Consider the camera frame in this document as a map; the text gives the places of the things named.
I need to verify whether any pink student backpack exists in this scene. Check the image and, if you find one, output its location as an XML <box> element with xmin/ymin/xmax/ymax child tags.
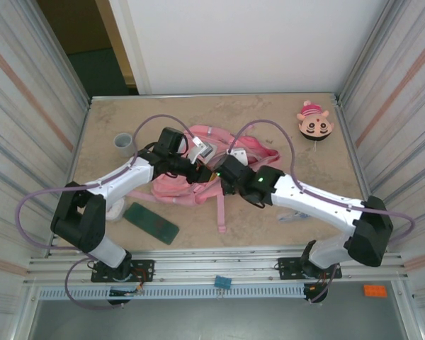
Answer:
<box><xmin>130</xmin><ymin>123</ymin><xmax>281</xmax><ymax>234</ymax></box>

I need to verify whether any dark green notebook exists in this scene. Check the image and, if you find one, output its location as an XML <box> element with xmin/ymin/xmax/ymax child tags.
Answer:
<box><xmin>123</xmin><ymin>201</ymin><xmax>180</xmax><ymax>246</ymax></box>

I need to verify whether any clear pen packet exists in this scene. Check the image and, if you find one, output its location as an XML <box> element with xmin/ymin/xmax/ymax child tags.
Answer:
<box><xmin>276</xmin><ymin>210</ymin><xmax>309</xmax><ymax>224</ymax></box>

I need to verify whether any grey plastic cup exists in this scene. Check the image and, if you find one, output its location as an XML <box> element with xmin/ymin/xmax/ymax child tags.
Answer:
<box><xmin>113</xmin><ymin>132</ymin><xmax>137</xmax><ymax>159</ymax></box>

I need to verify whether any pink cartoon plush toy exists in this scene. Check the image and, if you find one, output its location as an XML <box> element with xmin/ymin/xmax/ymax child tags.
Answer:
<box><xmin>296</xmin><ymin>99</ymin><xmax>338</xmax><ymax>142</ymax></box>

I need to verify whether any blue binder clip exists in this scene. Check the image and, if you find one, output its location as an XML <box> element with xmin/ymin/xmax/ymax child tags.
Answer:
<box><xmin>214</xmin><ymin>275</ymin><xmax>232</xmax><ymax>300</ymax></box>

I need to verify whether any orange plastic block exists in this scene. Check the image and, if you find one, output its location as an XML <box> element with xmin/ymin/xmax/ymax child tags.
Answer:
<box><xmin>363</xmin><ymin>284</ymin><xmax>389</xmax><ymax>298</ymax></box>

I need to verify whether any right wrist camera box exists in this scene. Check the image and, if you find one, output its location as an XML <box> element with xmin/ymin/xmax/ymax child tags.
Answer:
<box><xmin>226</xmin><ymin>148</ymin><xmax>249</xmax><ymax>166</ymax></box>

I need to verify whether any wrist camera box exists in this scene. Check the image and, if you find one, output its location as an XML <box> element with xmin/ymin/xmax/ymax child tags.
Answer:
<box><xmin>226</xmin><ymin>148</ymin><xmax>249</xmax><ymax>166</ymax></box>
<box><xmin>187</xmin><ymin>137</ymin><xmax>215</xmax><ymax>164</ymax></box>

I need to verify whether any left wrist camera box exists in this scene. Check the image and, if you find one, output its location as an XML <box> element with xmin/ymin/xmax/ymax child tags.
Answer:
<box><xmin>187</xmin><ymin>137</ymin><xmax>215</xmax><ymax>164</ymax></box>

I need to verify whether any aluminium mounting rail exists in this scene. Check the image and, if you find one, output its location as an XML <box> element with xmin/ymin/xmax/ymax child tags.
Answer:
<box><xmin>23</xmin><ymin>247</ymin><xmax>410</xmax><ymax>286</ymax></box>

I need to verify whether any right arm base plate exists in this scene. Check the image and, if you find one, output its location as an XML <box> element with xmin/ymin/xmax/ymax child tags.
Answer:
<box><xmin>276</xmin><ymin>257</ymin><xmax>342</xmax><ymax>281</ymax></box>

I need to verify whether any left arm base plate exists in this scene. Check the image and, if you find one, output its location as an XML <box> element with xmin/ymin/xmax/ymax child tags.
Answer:
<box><xmin>91</xmin><ymin>259</ymin><xmax>155</xmax><ymax>283</ymax></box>

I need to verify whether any white slotted cable duct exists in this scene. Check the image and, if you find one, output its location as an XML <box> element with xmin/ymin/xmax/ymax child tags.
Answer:
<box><xmin>38</xmin><ymin>285</ymin><xmax>305</xmax><ymax>301</ymax></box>

